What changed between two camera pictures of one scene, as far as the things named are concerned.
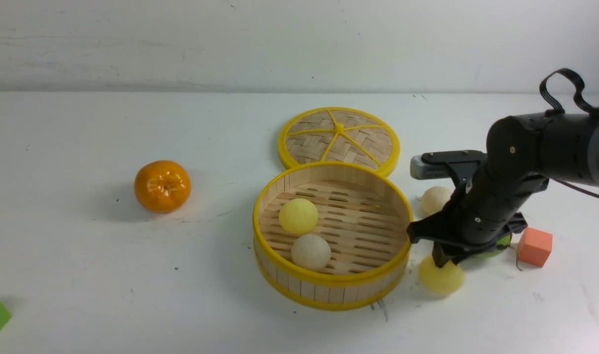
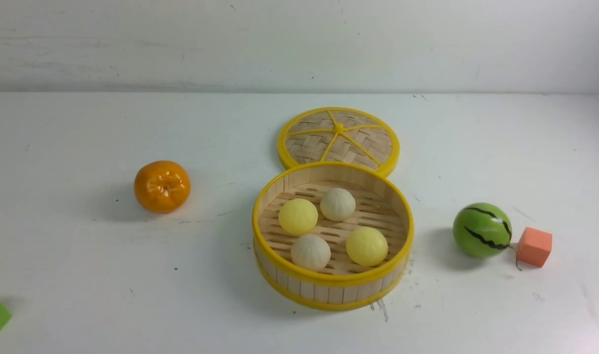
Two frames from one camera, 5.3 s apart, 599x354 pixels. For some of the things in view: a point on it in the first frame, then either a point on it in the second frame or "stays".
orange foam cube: (534, 247) stays
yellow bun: (298, 216) stays
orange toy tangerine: (163, 186) stays
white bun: (434, 198) to (337, 204)
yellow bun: (446, 279) to (367, 246)
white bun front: (311, 252) stays
